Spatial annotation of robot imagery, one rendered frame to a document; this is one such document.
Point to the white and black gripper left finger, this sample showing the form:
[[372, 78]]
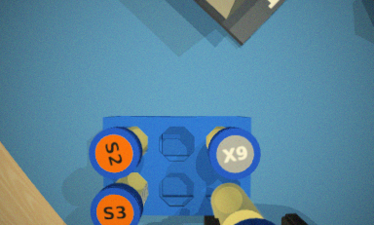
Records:
[[211, 220]]

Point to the blue tube rack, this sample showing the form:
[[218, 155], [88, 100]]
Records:
[[176, 165]]

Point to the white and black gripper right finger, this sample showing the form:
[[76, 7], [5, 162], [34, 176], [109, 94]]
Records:
[[292, 219]]

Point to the blue bench mat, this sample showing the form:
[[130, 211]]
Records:
[[305, 78]]

